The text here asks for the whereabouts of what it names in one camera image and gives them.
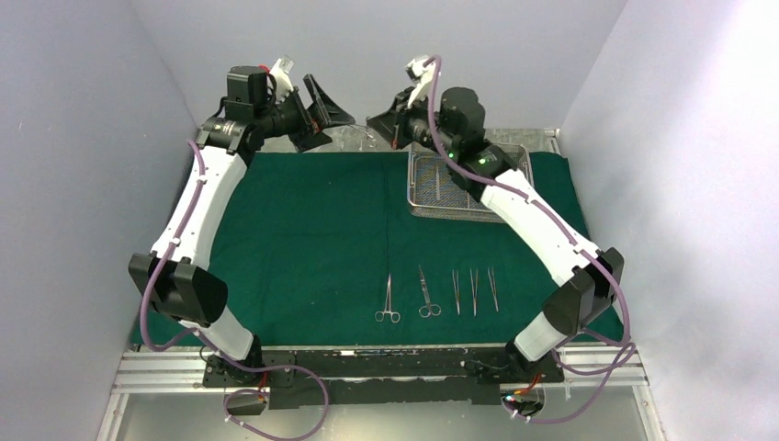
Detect wire mesh instrument tray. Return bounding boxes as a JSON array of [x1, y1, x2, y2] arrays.
[[407, 143, 534, 223]]

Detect green surgical drape cloth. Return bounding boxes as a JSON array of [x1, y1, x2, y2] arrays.
[[130, 149, 632, 346]]

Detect steel tweezers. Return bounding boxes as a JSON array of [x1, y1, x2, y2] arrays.
[[487, 267, 500, 312], [469, 268, 479, 318], [451, 269, 461, 316]]

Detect steel surgical forceps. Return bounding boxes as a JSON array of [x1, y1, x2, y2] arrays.
[[375, 274, 401, 323]]

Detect steel surgical scissors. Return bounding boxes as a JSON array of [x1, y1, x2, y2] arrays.
[[418, 266, 442, 319]]

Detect steel instrument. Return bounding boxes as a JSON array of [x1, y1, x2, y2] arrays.
[[435, 167, 441, 201]]

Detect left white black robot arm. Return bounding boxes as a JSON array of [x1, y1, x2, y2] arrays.
[[129, 66, 355, 372]]

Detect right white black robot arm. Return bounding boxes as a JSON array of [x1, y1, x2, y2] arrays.
[[367, 87, 624, 366]]

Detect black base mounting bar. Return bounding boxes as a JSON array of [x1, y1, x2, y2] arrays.
[[202, 344, 565, 410]]

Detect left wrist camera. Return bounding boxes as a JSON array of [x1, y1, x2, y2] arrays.
[[225, 57, 294, 107]]

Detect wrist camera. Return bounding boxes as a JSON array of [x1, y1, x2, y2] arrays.
[[405, 55, 440, 108], [225, 57, 294, 107]]

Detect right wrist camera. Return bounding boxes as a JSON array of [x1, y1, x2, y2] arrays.
[[405, 55, 440, 108]]

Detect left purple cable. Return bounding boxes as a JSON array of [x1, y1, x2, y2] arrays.
[[138, 140, 331, 439]]

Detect purple cable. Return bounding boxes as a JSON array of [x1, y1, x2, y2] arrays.
[[138, 140, 331, 439], [425, 55, 638, 425]]

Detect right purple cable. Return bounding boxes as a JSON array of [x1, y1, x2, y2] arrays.
[[425, 55, 638, 425]]

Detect aluminium front rail frame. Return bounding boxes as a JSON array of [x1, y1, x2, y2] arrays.
[[96, 346, 664, 441]]

